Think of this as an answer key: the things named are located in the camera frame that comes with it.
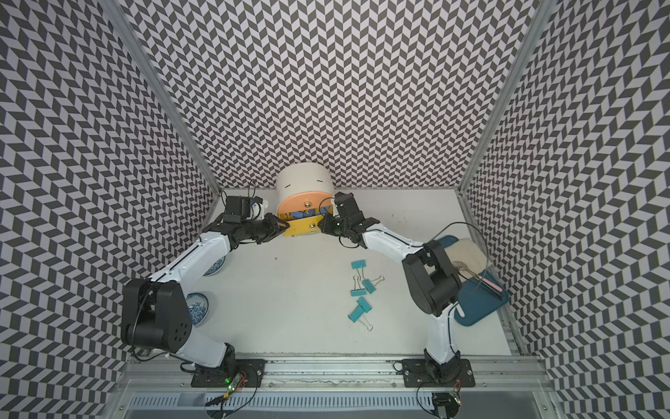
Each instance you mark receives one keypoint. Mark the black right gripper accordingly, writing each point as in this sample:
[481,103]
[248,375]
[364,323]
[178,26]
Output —
[326,226]

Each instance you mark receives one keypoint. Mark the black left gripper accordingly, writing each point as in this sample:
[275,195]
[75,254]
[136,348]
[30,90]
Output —
[272,224]

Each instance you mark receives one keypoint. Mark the blue binder clip bottom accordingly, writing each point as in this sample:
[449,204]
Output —
[304,214]

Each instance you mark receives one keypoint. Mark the yellow drawer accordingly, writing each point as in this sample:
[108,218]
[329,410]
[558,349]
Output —
[300,227]

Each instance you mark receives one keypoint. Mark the green binder clip top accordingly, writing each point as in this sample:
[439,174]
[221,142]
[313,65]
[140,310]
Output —
[358,289]

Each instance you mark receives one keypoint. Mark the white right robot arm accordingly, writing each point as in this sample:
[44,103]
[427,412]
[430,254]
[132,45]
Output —
[433,282]

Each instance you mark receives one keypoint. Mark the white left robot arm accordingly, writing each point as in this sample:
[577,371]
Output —
[155,313]

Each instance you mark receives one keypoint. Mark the white round drawer cabinet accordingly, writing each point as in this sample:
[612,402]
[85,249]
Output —
[303,177]

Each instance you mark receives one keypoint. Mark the blue patterned bowl far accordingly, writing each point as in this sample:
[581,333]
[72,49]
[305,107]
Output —
[216,267]

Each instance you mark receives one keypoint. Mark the blue patterned bowl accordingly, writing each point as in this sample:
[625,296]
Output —
[216,267]
[198,307]

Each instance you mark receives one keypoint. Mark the blue patterned bowl near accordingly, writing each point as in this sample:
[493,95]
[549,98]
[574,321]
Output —
[198,307]

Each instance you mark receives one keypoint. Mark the metal spoons on cloth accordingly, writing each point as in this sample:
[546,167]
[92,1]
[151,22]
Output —
[463,267]

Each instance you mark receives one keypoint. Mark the beige cloth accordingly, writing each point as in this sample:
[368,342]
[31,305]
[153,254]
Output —
[465,252]

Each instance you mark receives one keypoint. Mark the teal cutting board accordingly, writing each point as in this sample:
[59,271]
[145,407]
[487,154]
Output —
[478,297]

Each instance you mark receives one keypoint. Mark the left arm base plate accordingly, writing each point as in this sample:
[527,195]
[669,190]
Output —
[253,371]

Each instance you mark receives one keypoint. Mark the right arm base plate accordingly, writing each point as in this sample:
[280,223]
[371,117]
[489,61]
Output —
[422,373]

